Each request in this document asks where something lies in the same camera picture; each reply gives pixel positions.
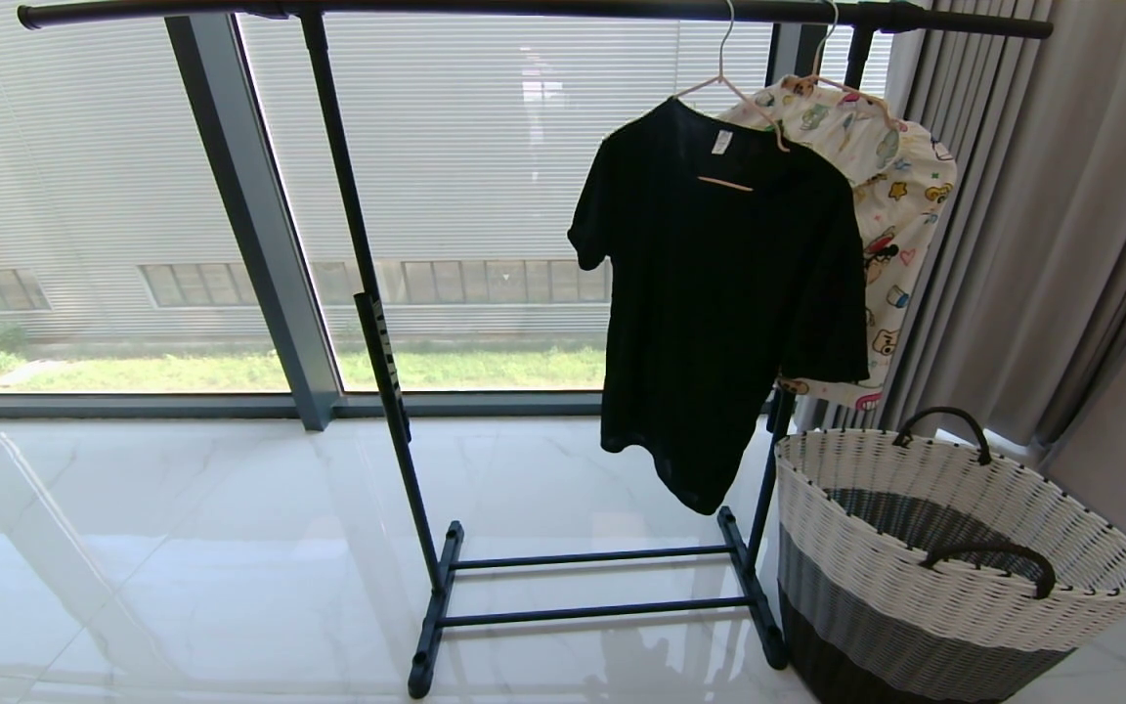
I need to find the pink clothes hanger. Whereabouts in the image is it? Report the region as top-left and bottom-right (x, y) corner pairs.
(796, 0), (901, 128)
(672, 0), (791, 194)

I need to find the cream printed garment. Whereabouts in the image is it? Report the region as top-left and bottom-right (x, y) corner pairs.
(717, 76), (958, 412)

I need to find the black garment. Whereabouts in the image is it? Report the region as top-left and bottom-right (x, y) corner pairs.
(567, 96), (871, 516)

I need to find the black clothes rack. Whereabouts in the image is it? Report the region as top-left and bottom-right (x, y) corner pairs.
(18, 0), (1055, 699)

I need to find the window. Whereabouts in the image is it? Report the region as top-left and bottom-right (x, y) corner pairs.
(0, 0), (901, 431)

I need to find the white laundry basket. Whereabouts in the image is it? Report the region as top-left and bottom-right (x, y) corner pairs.
(775, 406), (1126, 704)

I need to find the beige curtain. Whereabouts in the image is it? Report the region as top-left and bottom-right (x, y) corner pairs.
(796, 0), (1126, 451)

